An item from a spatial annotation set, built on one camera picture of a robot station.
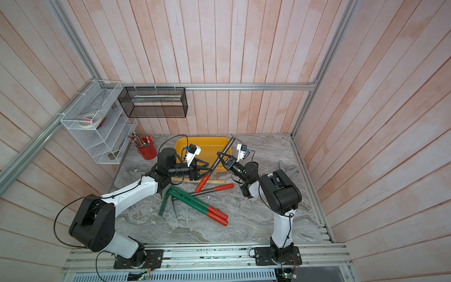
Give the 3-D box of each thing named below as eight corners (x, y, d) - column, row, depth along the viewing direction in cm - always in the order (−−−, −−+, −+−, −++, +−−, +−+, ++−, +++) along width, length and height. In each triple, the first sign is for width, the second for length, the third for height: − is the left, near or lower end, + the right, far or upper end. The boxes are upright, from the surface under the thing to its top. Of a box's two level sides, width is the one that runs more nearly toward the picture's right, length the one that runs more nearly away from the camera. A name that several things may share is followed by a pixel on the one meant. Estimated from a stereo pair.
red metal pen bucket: (143, 161, 110) (136, 150, 101) (147, 148, 116) (141, 137, 107) (155, 161, 110) (149, 150, 101) (158, 148, 116) (153, 137, 107)
